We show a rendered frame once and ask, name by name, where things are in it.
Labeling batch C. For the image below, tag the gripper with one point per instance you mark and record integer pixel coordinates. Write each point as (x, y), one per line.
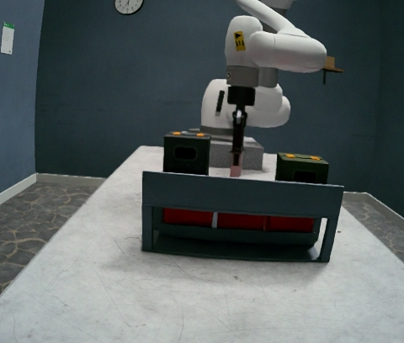
(241, 97)

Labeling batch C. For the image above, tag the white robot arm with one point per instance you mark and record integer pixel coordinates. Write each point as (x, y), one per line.
(248, 48)

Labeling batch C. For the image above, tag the red open bin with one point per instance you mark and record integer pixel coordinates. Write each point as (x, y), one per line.
(288, 224)
(240, 221)
(178, 216)

